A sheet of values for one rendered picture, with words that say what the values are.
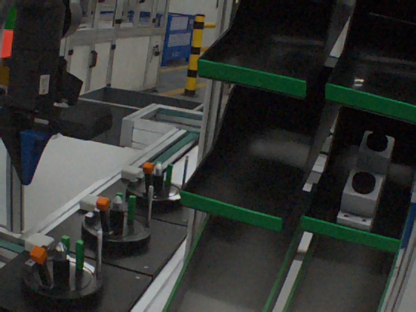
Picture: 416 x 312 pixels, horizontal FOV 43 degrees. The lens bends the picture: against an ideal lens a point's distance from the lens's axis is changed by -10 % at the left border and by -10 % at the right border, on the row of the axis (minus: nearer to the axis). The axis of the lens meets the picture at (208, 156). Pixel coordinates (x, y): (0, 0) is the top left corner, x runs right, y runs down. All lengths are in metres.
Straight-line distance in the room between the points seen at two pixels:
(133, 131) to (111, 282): 1.18
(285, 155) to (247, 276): 0.17
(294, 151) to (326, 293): 0.21
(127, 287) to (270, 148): 0.34
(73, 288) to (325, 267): 0.38
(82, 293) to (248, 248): 0.27
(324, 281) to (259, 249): 0.11
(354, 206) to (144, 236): 0.52
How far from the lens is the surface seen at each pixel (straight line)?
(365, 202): 0.66
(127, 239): 1.06
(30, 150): 0.60
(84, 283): 0.90
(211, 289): 0.80
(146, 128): 2.05
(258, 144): 0.80
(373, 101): 0.64
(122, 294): 0.92
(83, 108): 0.57
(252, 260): 0.80
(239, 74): 0.65
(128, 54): 7.00
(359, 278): 0.80
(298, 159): 0.77
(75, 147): 2.03
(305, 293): 0.80
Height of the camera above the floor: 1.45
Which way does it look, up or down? 16 degrees down
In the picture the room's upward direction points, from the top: 8 degrees clockwise
